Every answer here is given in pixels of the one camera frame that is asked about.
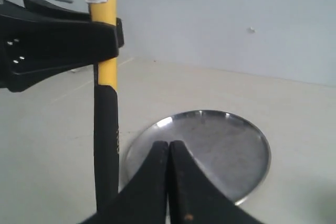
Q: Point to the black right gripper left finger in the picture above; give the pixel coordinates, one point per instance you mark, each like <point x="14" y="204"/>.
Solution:
<point x="144" y="198"/>

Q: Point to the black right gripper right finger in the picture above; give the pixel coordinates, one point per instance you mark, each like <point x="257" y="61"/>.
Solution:
<point x="192" y="196"/>

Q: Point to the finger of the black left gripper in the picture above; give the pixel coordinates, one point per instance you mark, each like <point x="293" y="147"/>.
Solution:
<point x="48" y="9"/>
<point x="35" y="47"/>

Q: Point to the black yellow claw hammer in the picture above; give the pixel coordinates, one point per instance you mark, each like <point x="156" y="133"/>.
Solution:
<point x="106" y="125"/>

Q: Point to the round stainless steel plate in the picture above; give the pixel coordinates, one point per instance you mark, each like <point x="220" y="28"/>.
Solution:
<point x="232" y="152"/>

